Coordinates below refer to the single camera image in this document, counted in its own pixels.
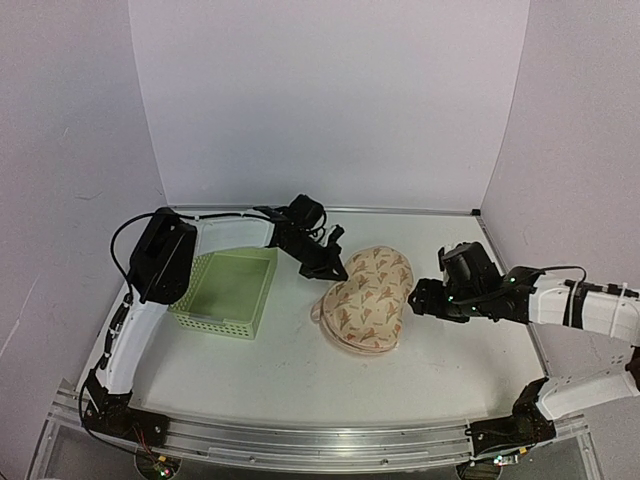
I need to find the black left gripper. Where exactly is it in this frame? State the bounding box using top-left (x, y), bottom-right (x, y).
top-left (282, 233), bottom-right (349, 282)

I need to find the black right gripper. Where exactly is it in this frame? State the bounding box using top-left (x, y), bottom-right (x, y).
top-left (408, 280), bottom-right (487, 324)

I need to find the floral mesh laundry bag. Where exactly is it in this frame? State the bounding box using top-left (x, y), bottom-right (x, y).
top-left (310, 246), bottom-right (414, 355)

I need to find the green perforated plastic basket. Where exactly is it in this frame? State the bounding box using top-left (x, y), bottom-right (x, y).
top-left (168, 248), bottom-right (278, 340)

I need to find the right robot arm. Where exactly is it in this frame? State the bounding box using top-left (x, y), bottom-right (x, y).
top-left (409, 266), bottom-right (639, 443)

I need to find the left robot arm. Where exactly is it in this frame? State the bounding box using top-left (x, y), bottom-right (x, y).
top-left (83, 195), bottom-right (348, 437)

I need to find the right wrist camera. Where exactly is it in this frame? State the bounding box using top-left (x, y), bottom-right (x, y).
top-left (438, 242), bottom-right (502, 298)

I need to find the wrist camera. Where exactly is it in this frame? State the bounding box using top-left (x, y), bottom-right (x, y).
top-left (438, 242), bottom-right (502, 298)
top-left (286, 194), bottom-right (327, 235)

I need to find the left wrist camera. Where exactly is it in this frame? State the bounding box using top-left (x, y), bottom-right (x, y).
top-left (286, 194), bottom-right (327, 235)

